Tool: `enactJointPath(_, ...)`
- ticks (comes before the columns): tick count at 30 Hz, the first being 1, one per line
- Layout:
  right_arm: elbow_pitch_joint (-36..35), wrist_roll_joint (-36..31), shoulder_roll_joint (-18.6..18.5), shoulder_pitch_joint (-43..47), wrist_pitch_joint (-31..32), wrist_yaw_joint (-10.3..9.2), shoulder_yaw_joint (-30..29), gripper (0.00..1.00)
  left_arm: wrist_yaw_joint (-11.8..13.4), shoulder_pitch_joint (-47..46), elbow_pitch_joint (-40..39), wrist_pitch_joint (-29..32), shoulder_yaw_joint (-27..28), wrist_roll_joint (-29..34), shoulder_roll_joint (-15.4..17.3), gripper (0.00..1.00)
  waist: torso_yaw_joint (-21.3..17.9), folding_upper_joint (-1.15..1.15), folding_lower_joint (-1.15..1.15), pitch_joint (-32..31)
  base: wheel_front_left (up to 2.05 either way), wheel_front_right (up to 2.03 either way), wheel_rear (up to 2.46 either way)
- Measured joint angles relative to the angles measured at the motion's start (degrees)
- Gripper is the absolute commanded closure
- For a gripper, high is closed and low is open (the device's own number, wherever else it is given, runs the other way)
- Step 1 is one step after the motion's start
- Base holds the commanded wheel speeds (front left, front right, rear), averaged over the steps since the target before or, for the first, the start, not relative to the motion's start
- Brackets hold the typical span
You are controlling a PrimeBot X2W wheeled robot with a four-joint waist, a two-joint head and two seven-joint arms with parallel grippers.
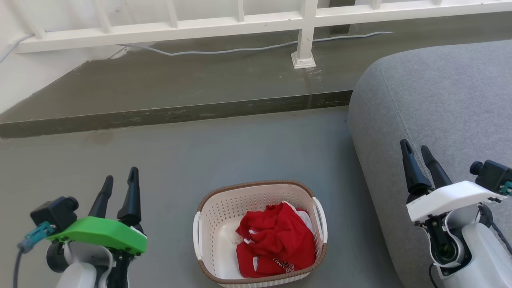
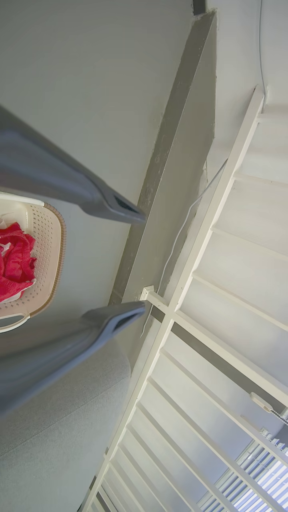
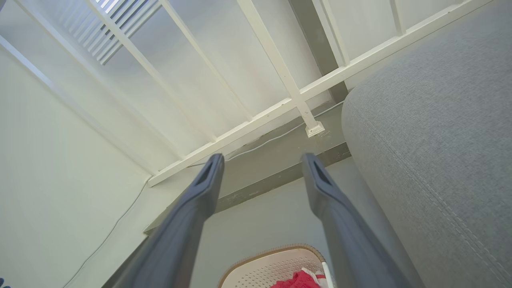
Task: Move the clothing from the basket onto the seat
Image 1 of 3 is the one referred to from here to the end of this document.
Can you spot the white perforated laundry basket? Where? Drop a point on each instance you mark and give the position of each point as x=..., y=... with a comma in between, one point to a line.
x=224, y=224

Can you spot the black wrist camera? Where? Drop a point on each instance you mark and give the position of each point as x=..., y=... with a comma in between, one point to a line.
x=492, y=174
x=56, y=212

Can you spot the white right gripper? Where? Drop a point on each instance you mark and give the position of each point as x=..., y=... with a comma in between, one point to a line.
x=452, y=198

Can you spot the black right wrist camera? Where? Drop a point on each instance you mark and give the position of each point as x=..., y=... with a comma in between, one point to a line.
x=492, y=174

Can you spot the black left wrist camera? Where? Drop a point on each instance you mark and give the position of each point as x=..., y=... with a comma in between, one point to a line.
x=56, y=212

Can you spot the red shorts with white trim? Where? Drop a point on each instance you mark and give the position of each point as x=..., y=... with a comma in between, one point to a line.
x=276, y=226

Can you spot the white metal railing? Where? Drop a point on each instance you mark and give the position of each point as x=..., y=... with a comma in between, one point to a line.
x=200, y=26

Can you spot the grey fabric sofa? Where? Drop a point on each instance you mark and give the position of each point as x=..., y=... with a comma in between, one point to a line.
x=440, y=100

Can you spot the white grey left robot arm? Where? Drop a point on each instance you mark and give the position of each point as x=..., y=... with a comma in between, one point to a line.
x=80, y=272

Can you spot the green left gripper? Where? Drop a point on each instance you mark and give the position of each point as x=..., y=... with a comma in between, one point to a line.
x=100, y=234

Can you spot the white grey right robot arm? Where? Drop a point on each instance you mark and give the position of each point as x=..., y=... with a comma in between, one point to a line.
x=480, y=256

